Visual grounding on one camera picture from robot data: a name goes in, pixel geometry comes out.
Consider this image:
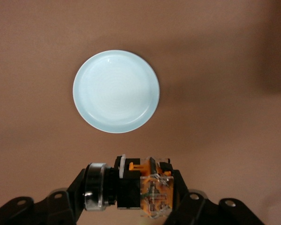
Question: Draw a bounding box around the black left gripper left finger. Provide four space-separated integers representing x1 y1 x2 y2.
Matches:
0 167 87 225

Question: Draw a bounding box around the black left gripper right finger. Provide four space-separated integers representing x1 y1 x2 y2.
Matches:
165 170 265 225

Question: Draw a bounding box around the light blue round plate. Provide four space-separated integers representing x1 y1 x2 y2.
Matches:
72 49 160 134

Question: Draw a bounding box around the orange and black push-button switch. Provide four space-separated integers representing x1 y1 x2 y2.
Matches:
84 154 175 220

